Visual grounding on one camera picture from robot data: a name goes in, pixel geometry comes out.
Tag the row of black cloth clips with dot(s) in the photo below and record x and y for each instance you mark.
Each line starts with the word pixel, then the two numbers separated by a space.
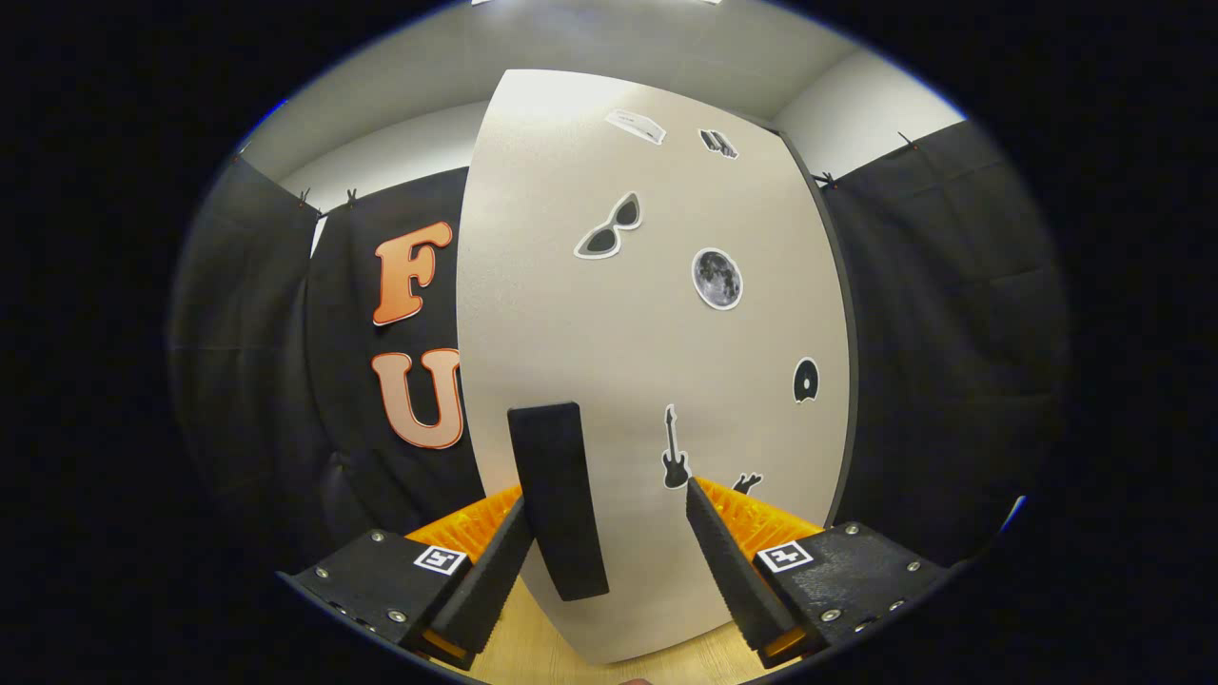
pixel 351 197

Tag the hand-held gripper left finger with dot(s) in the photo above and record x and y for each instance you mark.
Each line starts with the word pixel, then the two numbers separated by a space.
pixel 490 585

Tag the black backdrop cloth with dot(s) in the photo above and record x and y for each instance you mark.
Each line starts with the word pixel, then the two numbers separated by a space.
pixel 952 381

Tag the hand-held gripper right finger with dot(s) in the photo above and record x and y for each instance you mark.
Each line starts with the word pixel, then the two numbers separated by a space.
pixel 733 571

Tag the beige shoe cabinet door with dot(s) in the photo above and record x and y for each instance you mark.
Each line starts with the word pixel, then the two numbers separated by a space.
pixel 571 285

